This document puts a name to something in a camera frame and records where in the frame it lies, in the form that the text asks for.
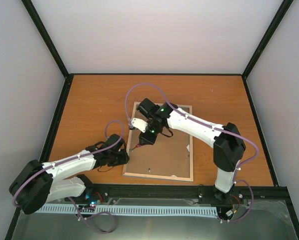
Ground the light blue slotted cable duct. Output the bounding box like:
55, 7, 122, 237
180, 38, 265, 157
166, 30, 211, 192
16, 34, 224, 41
36, 203, 218, 218

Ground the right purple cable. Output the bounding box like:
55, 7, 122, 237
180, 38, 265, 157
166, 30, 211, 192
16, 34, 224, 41
125, 82, 260, 223

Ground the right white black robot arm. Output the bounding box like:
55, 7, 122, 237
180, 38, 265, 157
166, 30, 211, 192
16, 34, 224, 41
130, 98, 246, 203

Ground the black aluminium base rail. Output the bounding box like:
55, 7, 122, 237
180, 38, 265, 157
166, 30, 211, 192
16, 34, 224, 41
72, 184, 292, 206

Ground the red purple handled screwdriver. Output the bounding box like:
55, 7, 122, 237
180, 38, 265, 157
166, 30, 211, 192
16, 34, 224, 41
129, 144, 141, 152

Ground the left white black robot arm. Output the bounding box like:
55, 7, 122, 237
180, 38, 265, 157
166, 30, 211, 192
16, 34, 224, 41
8, 134, 129, 215

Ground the black enclosure frame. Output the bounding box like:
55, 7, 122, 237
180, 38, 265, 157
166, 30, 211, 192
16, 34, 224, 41
4, 0, 299, 240

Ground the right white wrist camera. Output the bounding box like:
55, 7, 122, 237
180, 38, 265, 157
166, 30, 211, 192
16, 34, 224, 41
129, 117, 148, 133

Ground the grey metal base plate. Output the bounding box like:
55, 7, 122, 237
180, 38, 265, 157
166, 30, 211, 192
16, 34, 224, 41
6, 200, 299, 240

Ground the blue wooden photo frame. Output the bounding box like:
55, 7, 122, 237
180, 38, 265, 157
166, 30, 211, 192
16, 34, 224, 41
121, 101, 194, 183

